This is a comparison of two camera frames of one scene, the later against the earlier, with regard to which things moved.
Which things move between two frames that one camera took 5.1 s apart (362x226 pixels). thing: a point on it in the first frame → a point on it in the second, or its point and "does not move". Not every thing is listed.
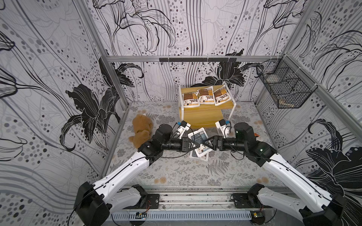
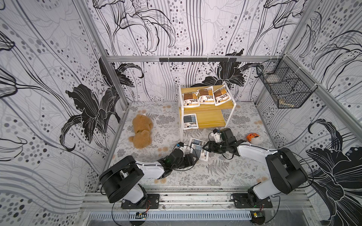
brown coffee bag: (206, 95) does not move
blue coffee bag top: (199, 136) → (190, 121)
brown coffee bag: (191, 100) does not move
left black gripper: (185, 141) → (189, 162)
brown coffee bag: (221, 96) does not move
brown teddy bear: (143, 126) does not move
